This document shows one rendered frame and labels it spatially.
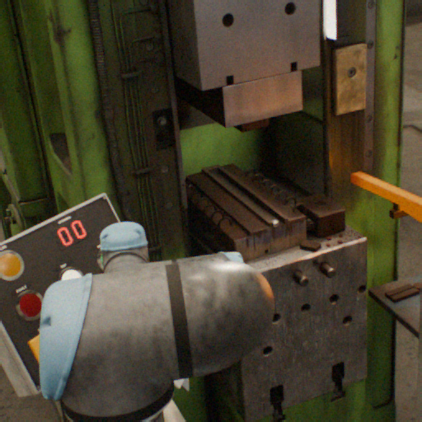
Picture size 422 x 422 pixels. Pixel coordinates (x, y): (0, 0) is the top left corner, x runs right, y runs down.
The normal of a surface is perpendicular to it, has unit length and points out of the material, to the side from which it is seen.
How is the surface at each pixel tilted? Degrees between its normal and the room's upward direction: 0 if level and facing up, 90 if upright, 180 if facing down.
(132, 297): 29
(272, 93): 90
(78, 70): 90
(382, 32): 90
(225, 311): 59
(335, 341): 90
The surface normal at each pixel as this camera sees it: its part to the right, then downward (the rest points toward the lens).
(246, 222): -0.08, -0.90
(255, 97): 0.40, 0.37
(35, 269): 0.61, -0.25
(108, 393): 0.04, 0.33
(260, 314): 0.86, -0.07
